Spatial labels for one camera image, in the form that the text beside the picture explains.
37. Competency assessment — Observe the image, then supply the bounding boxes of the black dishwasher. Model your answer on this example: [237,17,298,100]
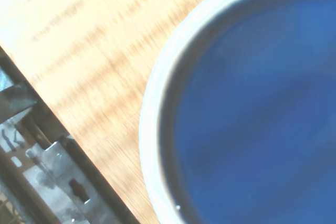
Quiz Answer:
[0,45,141,224]

